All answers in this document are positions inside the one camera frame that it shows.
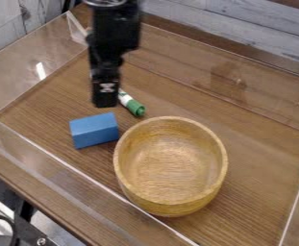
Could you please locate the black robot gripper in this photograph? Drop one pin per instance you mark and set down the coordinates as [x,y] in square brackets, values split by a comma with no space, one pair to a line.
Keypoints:
[113,36]

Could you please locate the blue foam block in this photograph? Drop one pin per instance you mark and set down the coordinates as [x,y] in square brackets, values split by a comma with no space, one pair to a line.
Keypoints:
[93,130]

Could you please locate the brown wooden bowl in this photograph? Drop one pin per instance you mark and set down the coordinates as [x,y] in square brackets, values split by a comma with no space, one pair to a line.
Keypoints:
[171,164]

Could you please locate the green white marker pen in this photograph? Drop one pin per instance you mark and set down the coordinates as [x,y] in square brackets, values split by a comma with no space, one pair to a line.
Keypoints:
[135,107]

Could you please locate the clear acrylic tray wall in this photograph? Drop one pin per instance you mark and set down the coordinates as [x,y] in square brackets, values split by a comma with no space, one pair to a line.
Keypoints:
[187,74]

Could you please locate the black metal table frame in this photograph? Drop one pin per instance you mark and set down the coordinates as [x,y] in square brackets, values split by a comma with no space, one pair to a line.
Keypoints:
[25,234]

